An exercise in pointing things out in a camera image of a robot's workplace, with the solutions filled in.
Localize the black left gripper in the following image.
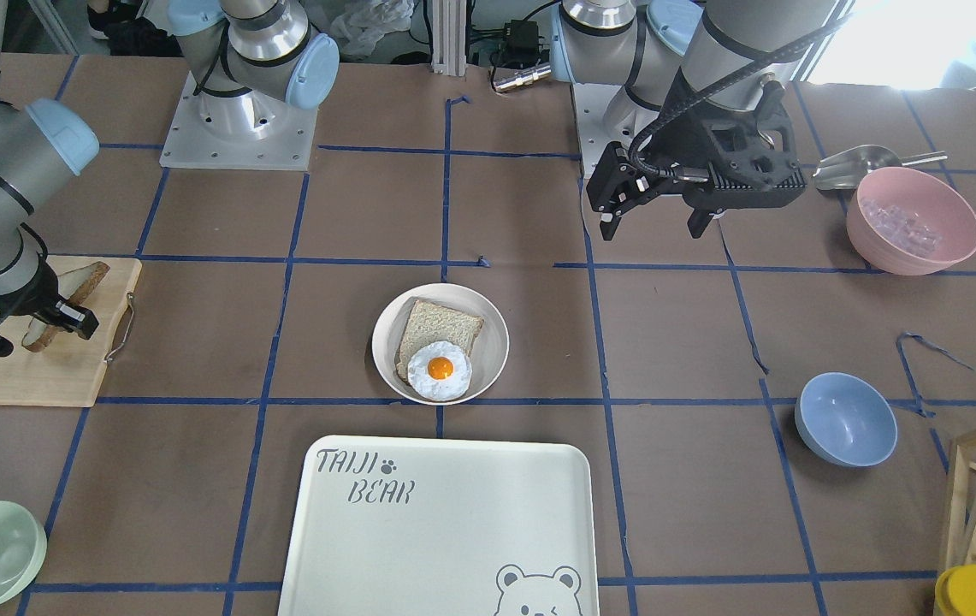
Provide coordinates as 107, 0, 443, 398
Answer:
586, 86, 807, 241

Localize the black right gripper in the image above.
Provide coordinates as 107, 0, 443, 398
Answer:
0, 257, 99, 358

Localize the bread slice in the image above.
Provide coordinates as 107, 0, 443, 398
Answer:
395, 298, 484, 383
21, 261, 109, 353

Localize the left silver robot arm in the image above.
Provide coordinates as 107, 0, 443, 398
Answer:
549, 1, 844, 241

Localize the cream round plate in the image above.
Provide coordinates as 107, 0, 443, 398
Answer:
370, 283, 510, 406

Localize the bread slice on plate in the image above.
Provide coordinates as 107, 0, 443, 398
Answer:
395, 298, 484, 383

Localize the wooden cutting board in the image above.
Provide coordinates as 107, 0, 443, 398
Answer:
0, 257, 142, 408

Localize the metal scoop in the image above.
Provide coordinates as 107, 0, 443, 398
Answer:
812, 145, 949, 191

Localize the pink bowl with ice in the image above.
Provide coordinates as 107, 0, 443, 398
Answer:
846, 167, 976, 275

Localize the fried egg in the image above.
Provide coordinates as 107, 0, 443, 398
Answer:
408, 341, 472, 402

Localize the blue bowl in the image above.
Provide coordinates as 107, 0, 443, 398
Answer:
794, 373, 898, 468

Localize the cream bear tray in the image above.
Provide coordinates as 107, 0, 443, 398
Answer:
279, 435, 600, 615

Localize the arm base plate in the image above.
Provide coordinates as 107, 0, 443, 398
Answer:
572, 83, 662, 183
160, 74, 316, 172

